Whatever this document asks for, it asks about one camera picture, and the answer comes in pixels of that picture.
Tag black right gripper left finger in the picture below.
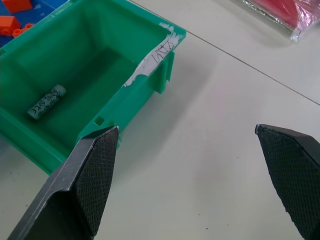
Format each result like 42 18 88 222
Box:
7 125 120 240

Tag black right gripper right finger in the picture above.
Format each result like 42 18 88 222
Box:
254 123 320 240

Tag green plastic bin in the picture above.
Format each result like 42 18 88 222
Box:
0 0 187 175

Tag white printed battery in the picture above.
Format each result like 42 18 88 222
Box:
26 84 67 120

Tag clear bag with red contents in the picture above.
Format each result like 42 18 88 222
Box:
236 0 320 43

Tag red studded toy brick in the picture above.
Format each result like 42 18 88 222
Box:
12 23 35 38

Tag blue plastic tray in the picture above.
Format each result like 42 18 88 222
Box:
0 0 77 49

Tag large orange building block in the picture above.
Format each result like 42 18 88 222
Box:
3 0 34 14

